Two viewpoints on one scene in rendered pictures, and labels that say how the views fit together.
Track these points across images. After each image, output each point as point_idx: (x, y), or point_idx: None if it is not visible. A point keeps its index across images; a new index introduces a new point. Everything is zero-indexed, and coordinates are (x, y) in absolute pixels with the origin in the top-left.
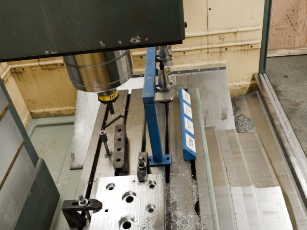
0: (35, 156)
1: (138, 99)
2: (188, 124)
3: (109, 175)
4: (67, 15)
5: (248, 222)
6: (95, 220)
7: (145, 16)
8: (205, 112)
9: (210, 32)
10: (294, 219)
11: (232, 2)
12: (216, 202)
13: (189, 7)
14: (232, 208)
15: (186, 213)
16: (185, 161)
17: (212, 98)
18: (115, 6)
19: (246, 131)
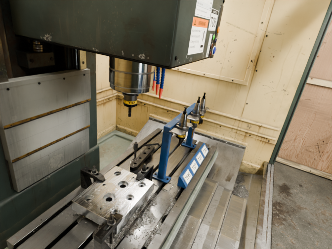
0: (95, 142)
1: (175, 140)
2: (194, 166)
3: None
4: (109, 27)
5: None
6: (93, 186)
7: (150, 41)
8: (216, 170)
9: (242, 119)
10: None
11: (264, 105)
12: (185, 227)
13: (233, 98)
14: (193, 236)
15: (154, 216)
16: (177, 186)
17: (226, 163)
18: (135, 29)
19: (240, 197)
